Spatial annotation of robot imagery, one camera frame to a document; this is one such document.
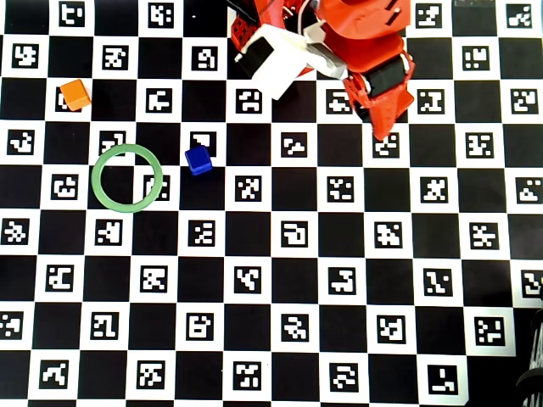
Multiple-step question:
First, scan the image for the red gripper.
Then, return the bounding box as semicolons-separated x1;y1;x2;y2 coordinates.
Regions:
341;40;416;142

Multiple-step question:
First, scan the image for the blue cube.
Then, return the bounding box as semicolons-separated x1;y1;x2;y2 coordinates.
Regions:
184;145;214;176

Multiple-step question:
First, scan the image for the orange cube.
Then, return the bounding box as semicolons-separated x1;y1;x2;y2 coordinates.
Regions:
59;78;92;113

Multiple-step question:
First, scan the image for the black tripod mount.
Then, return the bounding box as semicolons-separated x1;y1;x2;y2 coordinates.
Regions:
515;308;543;407

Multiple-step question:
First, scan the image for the green flat ring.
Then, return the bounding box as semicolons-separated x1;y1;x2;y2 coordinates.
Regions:
91;143;165;214

